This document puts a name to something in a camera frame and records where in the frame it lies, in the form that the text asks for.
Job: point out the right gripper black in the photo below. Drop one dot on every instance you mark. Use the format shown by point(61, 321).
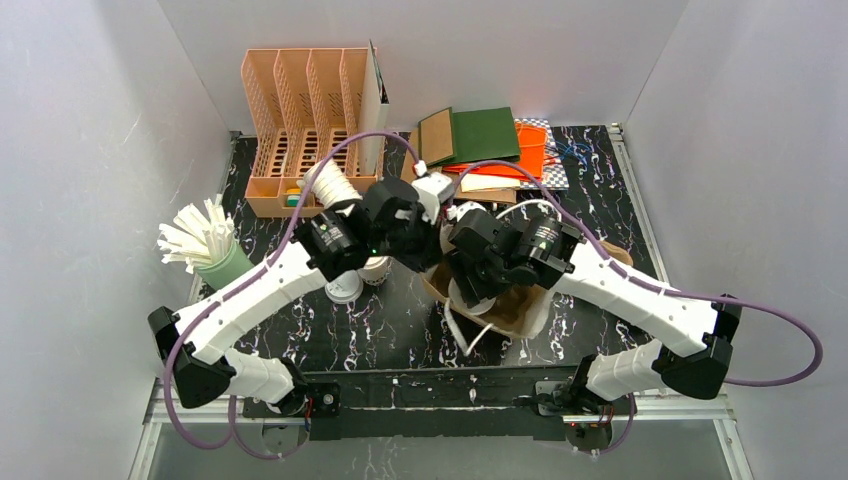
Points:
point(473, 266)

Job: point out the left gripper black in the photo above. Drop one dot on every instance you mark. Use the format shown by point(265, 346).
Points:
point(411, 248)

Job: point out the single paper cup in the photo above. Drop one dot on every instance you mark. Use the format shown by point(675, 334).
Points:
point(375, 270)

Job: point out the tan paper bag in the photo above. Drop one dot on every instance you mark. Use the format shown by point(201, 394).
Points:
point(520, 312)

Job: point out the stack of paper cups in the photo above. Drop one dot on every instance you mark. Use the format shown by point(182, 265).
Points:
point(328, 187)

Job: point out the cardboard two-cup carrier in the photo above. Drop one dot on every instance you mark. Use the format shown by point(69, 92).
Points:
point(617, 254)

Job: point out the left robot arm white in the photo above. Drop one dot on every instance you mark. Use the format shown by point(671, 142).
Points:
point(196, 342)

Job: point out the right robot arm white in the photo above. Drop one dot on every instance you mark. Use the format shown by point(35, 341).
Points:
point(691, 349)

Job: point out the brown kraft paper bag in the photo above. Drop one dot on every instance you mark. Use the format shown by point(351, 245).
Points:
point(506, 196)

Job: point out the white paper bag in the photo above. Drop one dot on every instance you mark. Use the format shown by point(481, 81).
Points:
point(478, 182)

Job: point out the loose white lid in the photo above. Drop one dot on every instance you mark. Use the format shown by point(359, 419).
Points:
point(346, 288)

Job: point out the dark green paper bag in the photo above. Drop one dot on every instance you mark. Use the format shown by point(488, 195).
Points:
point(448, 137)

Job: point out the green yellow small item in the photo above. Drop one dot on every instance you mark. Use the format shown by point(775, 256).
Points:
point(293, 197)

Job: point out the orange paper bag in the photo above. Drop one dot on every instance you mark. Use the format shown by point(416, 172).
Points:
point(523, 156)

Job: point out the white folder in organizer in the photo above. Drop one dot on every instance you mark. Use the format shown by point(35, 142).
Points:
point(373, 115)

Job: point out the pink desk file organizer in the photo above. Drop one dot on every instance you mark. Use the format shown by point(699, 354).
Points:
point(303, 103)

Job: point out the green cup holder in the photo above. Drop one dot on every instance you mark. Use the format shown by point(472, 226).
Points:
point(230, 268)

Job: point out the white wrapped straws bundle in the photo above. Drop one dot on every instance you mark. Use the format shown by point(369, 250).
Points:
point(197, 237)

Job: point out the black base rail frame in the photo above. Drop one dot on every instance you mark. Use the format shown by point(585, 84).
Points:
point(465, 423)

